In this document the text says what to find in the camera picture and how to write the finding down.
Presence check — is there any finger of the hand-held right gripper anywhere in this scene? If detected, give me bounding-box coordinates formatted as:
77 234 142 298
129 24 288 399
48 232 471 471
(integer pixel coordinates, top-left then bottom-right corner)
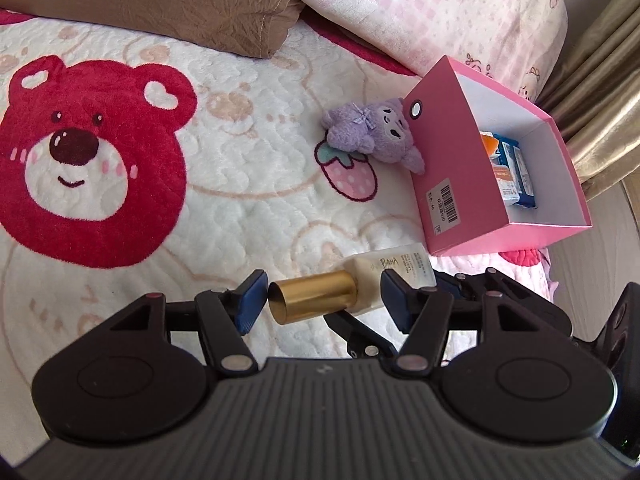
324 311 397 359
434 268 572 336

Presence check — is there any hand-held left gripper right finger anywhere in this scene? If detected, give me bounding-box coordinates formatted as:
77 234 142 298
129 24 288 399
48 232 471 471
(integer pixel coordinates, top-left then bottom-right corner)
380 269 532 378

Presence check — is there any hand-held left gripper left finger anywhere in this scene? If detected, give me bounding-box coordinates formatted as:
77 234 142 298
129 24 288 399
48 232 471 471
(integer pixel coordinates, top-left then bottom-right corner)
107 269 258 378

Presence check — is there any foundation bottle with gold cap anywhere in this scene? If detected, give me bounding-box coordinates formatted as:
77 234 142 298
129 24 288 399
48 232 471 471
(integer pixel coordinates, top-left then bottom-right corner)
268 242 436 326

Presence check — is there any blue wet wipes pack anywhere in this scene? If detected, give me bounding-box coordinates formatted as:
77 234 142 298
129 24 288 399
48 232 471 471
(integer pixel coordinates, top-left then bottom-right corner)
502 136 540 209

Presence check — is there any clear box with orange label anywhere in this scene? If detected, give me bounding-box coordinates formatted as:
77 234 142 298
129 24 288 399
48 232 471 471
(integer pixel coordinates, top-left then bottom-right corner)
492 152 523 206

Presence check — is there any pink cardboard box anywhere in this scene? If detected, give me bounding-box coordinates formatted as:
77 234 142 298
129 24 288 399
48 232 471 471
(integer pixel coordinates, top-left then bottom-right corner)
402 56 593 257

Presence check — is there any white blanket with red bears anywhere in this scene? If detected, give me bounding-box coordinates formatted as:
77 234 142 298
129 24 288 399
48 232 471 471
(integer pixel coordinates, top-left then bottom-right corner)
0 7 558 471

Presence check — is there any purple plush toy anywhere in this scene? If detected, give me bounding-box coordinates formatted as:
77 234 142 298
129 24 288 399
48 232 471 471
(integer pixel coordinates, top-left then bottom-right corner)
321 97 426 176

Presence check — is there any beige curtain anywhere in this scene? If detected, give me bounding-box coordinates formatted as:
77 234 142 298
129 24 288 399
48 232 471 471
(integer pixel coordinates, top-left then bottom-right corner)
537 0 640 201

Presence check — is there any pink checked pillow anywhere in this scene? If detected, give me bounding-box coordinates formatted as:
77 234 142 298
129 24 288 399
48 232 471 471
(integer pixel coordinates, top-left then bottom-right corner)
245 0 568 106

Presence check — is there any brown pillow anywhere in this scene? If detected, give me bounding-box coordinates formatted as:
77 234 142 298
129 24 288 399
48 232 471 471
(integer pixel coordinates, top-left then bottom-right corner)
0 0 306 58

